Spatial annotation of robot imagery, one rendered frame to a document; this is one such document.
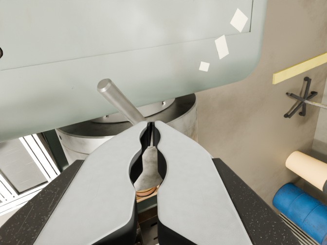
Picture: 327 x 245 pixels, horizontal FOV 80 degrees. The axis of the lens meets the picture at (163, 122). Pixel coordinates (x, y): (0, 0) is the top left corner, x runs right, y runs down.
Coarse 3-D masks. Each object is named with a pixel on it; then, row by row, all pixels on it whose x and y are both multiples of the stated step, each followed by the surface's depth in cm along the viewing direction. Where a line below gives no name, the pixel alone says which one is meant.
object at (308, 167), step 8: (296, 152) 299; (288, 160) 300; (296, 160) 290; (304, 160) 283; (312, 160) 278; (296, 168) 288; (304, 168) 279; (312, 168) 271; (320, 168) 265; (304, 176) 280; (312, 176) 268; (320, 176) 260; (312, 184) 276; (320, 184) 260
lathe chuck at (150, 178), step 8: (192, 128) 39; (192, 136) 40; (64, 152) 40; (72, 152) 36; (80, 152) 34; (144, 152) 33; (152, 152) 34; (72, 160) 37; (144, 160) 34; (152, 160) 34; (144, 168) 35; (152, 168) 35; (144, 176) 35; (152, 176) 36; (160, 176) 37; (136, 184) 36; (144, 184) 36; (152, 184) 37
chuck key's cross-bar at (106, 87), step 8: (104, 80) 14; (104, 88) 13; (112, 88) 13; (104, 96) 14; (112, 96) 14; (120, 96) 14; (112, 104) 15; (120, 104) 15; (128, 104) 15; (120, 112) 16; (128, 112) 16; (136, 112) 16; (128, 120) 17; (136, 120) 17; (144, 120) 17
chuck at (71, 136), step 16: (192, 96) 44; (160, 112) 37; (176, 112) 37; (192, 112) 38; (64, 128) 35; (80, 128) 35; (96, 128) 34; (112, 128) 33; (176, 128) 35; (64, 144) 36; (80, 144) 33; (96, 144) 32
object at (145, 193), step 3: (156, 186) 56; (147, 189) 53; (150, 189) 54; (153, 189) 55; (138, 192) 54; (141, 192) 54; (144, 192) 54; (147, 192) 54; (150, 192) 54; (153, 192) 55; (138, 195) 55; (141, 195) 54; (144, 195) 54; (147, 195) 55
